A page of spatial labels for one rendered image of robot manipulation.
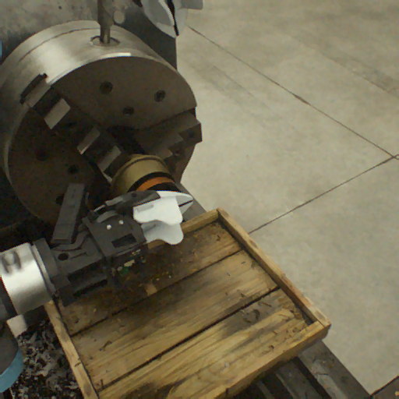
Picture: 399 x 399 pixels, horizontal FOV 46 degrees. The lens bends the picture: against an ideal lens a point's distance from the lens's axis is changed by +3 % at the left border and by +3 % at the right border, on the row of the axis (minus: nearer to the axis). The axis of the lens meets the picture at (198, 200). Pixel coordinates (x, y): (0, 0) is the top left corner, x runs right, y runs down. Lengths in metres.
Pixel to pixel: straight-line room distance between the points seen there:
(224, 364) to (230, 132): 2.03
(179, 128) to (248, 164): 1.70
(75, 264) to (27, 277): 0.05
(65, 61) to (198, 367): 0.47
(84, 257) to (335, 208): 1.79
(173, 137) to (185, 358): 0.33
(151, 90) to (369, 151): 2.03
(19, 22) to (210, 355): 0.57
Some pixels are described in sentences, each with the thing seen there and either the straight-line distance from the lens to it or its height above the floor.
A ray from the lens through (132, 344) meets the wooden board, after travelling 0.75.
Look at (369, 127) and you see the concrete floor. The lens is 2.84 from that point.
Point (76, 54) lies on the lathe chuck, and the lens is 0.68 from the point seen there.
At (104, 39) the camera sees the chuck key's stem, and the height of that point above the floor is 1.24.
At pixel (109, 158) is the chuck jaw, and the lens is 0.65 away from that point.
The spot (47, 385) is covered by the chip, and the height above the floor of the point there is 0.58.
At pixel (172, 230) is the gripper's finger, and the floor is 1.07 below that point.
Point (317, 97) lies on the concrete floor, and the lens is 3.03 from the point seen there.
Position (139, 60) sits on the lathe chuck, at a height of 1.22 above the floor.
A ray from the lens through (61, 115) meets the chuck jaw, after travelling 0.64.
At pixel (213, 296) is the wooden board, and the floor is 0.89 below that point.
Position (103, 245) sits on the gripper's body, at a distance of 0.56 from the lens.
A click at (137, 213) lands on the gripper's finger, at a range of 0.60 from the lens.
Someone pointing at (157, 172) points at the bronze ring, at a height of 1.12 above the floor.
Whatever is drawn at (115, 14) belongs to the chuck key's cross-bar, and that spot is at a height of 1.36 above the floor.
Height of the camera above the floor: 1.53
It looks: 44 degrees down
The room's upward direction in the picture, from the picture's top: straight up
